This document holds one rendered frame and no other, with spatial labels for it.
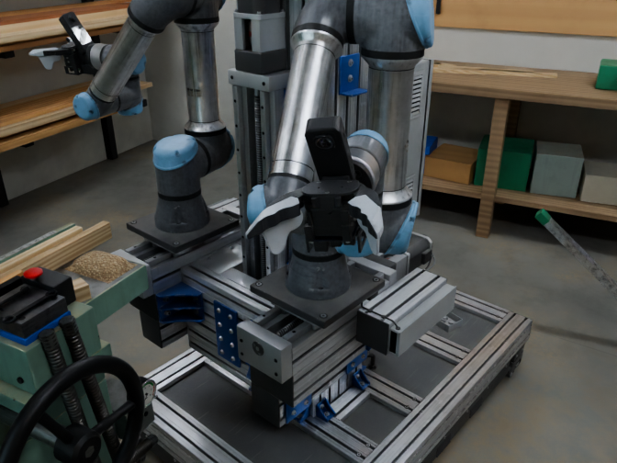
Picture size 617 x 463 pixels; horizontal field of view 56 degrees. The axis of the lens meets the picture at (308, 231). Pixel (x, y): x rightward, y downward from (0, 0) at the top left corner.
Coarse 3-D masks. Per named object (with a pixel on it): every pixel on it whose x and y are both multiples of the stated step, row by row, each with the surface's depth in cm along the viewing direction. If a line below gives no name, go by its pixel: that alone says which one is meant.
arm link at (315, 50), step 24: (312, 0) 103; (336, 0) 101; (312, 24) 101; (336, 24) 102; (312, 48) 101; (336, 48) 103; (312, 72) 100; (288, 96) 100; (312, 96) 99; (288, 120) 98; (288, 144) 96; (288, 168) 95; (312, 168) 98; (264, 192) 95
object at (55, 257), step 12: (96, 228) 131; (108, 228) 134; (72, 240) 126; (84, 240) 128; (96, 240) 131; (48, 252) 121; (60, 252) 123; (72, 252) 126; (84, 252) 129; (24, 264) 117; (36, 264) 118; (48, 264) 120; (60, 264) 123; (0, 276) 112
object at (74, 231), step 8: (64, 232) 127; (72, 232) 127; (48, 240) 124; (56, 240) 124; (64, 240) 126; (32, 248) 120; (40, 248) 121; (48, 248) 122; (16, 256) 117; (24, 256) 117; (32, 256) 119; (0, 264) 115; (8, 264) 115; (16, 264) 116; (0, 272) 113
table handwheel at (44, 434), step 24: (96, 360) 90; (120, 360) 95; (48, 384) 83; (72, 384) 86; (0, 408) 97; (24, 408) 81; (120, 408) 99; (144, 408) 103; (24, 432) 79; (48, 432) 92; (72, 432) 90; (96, 432) 92; (0, 456) 78; (72, 456) 88; (96, 456) 92; (120, 456) 101
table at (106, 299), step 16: (64, 272) 122; (128, 272) 122; (144, 272) 125; (96, 288) 116; (112, 288) 117; (128, 288) 121; (144, 288) 126; (96, 304) 114; (112, 304) 118; (96, 320) 114; (96, 352) 103; (0, 384) 95; (0, 400) 94; (16, 400) 92
